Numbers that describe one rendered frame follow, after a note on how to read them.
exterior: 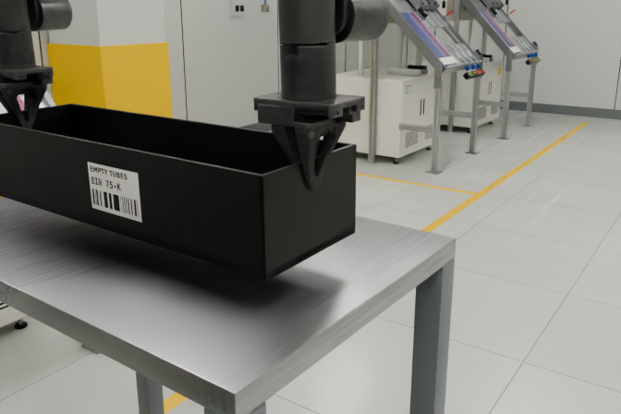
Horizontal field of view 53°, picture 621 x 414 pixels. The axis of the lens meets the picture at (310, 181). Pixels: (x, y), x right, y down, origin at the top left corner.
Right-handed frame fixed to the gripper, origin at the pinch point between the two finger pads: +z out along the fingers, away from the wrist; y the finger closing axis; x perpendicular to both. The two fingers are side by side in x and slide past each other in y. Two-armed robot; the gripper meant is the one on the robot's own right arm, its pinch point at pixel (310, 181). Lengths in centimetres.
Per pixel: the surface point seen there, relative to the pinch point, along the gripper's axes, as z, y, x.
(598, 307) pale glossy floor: 97, 0, -186
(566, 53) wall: 40, 134, -649
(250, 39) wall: 13, 330, -367
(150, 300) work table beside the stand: 12.4, 12.6, 12.9
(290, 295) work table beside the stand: 12.7, 1.0, 2.8
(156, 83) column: 30, 274, -211
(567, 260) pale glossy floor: 97, 22, -228
